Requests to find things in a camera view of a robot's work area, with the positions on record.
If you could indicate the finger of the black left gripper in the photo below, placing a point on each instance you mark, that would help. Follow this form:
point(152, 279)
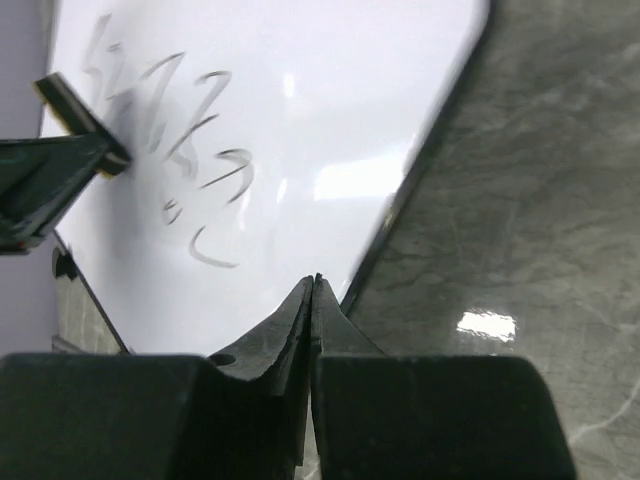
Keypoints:
point(40, 180)

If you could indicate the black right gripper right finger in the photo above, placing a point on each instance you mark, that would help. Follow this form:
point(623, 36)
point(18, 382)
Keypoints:
point(379, 416)

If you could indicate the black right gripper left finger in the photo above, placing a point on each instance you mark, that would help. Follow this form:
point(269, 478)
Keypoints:
point(237, 414)

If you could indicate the yellow whiteboard eraser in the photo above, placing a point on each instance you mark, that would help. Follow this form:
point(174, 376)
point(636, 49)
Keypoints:
point(73, 114)

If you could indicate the white whiteboard black frame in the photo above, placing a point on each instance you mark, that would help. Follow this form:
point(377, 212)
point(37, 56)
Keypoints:
point(270, 141)

